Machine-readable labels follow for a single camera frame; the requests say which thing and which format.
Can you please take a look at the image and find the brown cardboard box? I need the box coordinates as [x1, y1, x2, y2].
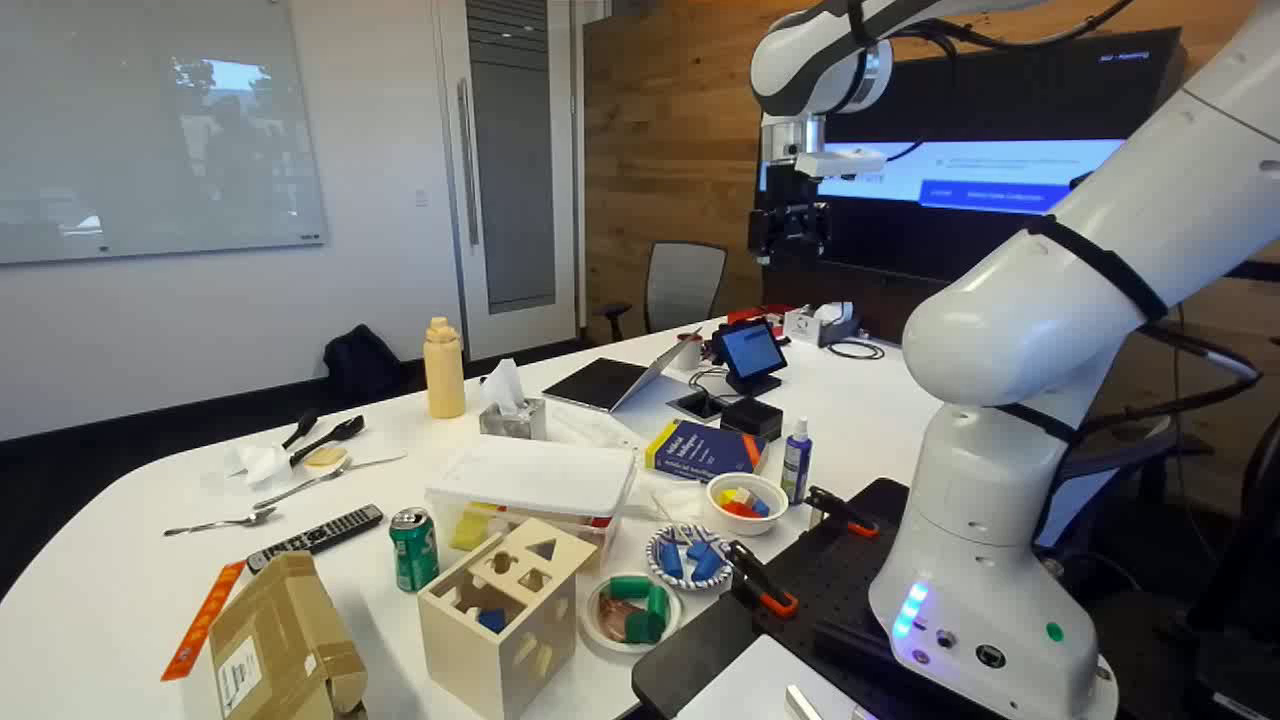
[202, 548, 371, 720]

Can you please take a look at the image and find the blue book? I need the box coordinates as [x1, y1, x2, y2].
[645, 414, 767, 488]

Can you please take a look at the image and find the black backpack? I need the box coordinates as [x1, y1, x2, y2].
[318, 321, 413, 404]

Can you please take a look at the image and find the orange handled black clamp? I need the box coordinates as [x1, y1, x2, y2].
[725, 535, 802, 623]
[802, 484, 885, 543]

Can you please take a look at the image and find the yellow object inside container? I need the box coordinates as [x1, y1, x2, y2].
[449, 502, 501, 552]

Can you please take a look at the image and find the small black box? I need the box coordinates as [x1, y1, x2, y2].
[714, 396, 789, 449]

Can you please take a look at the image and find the wooden spoon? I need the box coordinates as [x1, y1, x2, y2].
[253, 443, 357, 517]

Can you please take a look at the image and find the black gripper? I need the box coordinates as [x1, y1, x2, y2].
[749, 158, 836, 265]

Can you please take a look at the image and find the small black utensil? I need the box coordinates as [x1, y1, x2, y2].
[275, 407, 325, 453]

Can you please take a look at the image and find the tablet on stand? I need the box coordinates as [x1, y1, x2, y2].
[708, 314, 791, 401]

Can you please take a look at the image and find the black remote control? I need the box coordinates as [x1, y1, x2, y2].
[239, 500, 388, 576]

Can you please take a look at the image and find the brown block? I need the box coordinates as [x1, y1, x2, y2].
[597, 592, 634, 641]

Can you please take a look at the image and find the wall television screen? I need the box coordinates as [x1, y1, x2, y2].
[757, 25, 1190, 282]

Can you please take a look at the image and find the clear lidded plastic container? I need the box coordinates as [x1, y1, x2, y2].
[424, 434, 641, 564]

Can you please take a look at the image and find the black spatula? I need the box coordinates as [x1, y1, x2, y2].
[285, 413, 369, 473]

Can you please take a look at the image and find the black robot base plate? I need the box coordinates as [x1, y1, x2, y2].
[628, 476, 935, 720]

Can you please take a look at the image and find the crumpled white napkin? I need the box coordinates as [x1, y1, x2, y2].
[195, 434, 291, 495]

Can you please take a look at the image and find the orange ruler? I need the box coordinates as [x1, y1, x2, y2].
[159, 555, 253, 683]

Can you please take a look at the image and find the yellow squeeze bottle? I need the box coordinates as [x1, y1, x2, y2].
[420, 312, 473, 423]

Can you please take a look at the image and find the white paper sheet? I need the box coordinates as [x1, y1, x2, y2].
[672, 631, 871, 720]

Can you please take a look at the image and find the blue office chair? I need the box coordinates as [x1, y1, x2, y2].
[1033, 413, 1182, 564]

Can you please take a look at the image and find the grey tissue box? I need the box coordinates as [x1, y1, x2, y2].
[475, 357, 552, 443]

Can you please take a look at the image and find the white door with window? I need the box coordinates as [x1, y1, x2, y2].
[442, 0, 583, 364]

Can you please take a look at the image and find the silver laptop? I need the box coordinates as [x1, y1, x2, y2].
[608, 331, 714, 443]

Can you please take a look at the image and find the white bowl with blocks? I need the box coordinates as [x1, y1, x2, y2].
[699, 467, 791, 540]

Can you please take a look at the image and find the green curved block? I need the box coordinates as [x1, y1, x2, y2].
[605, 573, 675, 647]

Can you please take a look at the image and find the black phone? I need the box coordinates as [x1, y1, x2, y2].
[667, 382, 725, 418]

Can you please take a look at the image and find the white bowl with green pieces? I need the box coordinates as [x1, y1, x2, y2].
[580, 569, 682, 656]

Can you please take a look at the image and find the wooden shape sorter box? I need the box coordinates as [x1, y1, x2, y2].
[414, 517, 600, 720]

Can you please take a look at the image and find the green soda can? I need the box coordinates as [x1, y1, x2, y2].
[383, 502, 442, 595]

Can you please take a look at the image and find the wall whiteboard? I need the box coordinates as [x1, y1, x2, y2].
[0, 0, 330, 270]

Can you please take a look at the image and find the grey office chair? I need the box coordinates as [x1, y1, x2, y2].
[605, 241, 733, 344]

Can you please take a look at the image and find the blue patterned plate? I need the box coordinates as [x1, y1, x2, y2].
[645, 519, 737, 595]

